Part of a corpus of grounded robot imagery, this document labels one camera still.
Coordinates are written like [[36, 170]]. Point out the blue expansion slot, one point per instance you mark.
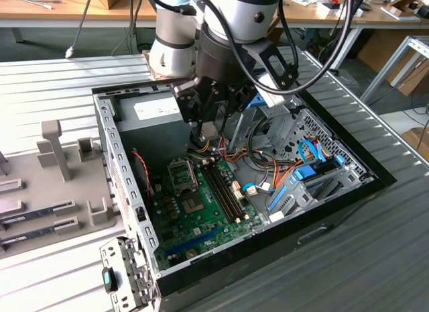
[[192, 241]]

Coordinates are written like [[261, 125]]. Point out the black case fan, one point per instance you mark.
[[139, 178]]

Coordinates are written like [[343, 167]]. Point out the white wrist camera black mount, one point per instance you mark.
[[275, 99]]

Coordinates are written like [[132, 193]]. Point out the large cardboard box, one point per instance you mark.
[[414, 78]]

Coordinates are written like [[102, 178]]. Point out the grey disk bay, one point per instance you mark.
[[335, 188]]

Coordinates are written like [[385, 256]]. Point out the dark blue RAM stick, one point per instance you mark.
[[30, 214], [30, 233]]

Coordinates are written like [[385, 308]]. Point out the black stand pole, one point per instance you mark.
[[358, 3]]

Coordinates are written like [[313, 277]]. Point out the green motherboard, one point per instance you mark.
[[207, 224]]

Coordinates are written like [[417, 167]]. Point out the blue drive bay latch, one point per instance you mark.
[[258, 102]]

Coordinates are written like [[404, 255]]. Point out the aluminium shelf frame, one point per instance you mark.
[[388, 62]]

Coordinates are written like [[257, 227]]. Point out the wooden desk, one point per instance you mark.
[[33, 10], [368, 16]]

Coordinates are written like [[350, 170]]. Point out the small white box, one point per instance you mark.
[[326, 10]]

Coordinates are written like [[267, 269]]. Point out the black PC case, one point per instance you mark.
[[268, 246]]

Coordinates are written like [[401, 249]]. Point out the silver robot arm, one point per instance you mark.
[[234, 10]]

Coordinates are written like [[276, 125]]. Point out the teal latch tab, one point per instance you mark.
[[107, 278]]

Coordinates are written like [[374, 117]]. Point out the blue disk carrier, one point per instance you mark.
[[304, 173]]

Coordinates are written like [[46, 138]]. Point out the open cardboard box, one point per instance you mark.
[[402, 3]]

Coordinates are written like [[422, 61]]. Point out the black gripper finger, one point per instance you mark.
[[243, 97], [187, 100]]

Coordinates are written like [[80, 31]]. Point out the round coin battery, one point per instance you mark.
[[191, 253]]

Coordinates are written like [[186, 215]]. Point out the black RAM slot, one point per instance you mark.
[[227, 190], [231, 189], [219, 192], [223, 191]]

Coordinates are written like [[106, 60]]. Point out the grey power supply unit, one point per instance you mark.
[[147, 137]]

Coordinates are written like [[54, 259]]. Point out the small cardboard box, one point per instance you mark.
[[417, 141]]

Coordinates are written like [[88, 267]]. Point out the grey card retention bracket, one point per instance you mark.
[[115, 255]]

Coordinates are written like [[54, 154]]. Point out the silver CPU green edge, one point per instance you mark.
[[210, 131]]

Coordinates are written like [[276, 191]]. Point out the grey parts rack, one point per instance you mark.
[[77, 188]]

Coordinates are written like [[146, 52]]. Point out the metal locking lever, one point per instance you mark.
[[196, 176]]

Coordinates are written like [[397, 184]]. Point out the brown arm base plate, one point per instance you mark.
[[146, 57]]

